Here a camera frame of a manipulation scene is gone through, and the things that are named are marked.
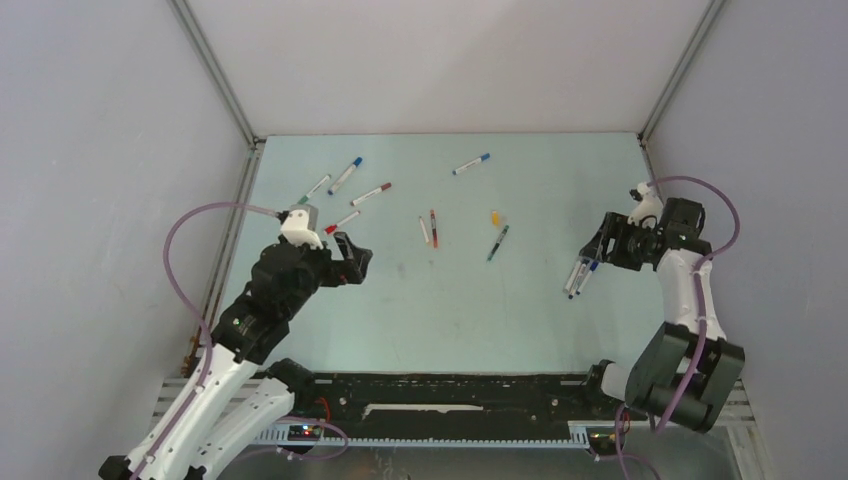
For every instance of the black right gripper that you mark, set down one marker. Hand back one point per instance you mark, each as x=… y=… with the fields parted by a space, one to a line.
x=613 y=226

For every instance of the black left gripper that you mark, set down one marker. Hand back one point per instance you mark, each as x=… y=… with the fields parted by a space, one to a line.
x=356 y=257

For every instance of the red gel pen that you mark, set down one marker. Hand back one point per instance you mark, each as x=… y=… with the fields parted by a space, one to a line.
x=434 y=228

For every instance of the green gel pen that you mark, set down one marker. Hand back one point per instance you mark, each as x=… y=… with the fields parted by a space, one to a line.
x=498 y=242

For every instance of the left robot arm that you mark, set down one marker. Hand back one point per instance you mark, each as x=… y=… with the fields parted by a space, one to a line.
x=197 y=438

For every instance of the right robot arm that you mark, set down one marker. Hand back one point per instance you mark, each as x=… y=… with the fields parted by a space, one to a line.
x=688 y=369

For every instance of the red cap white marker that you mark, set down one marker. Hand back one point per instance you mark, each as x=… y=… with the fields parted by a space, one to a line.
x=342 y=222

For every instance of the dark red cap marker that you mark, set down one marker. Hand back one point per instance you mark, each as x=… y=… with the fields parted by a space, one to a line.
x=370 y=194

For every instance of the green cap white marker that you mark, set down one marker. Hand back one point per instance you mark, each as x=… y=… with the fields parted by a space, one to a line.
x=311 y=192

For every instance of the far blue cap marker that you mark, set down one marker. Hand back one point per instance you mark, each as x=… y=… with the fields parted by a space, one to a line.
x=470 y=164

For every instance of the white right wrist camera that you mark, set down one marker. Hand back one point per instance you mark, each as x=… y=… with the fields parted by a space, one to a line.
x=649 y=207

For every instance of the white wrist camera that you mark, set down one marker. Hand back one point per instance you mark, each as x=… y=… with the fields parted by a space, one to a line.
x=298 y=227
x=649 y=207

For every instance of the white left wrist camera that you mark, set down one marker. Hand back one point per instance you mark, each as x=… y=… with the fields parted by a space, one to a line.
x=298 y=227

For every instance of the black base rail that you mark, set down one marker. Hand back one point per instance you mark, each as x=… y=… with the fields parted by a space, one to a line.
x=457 y=407

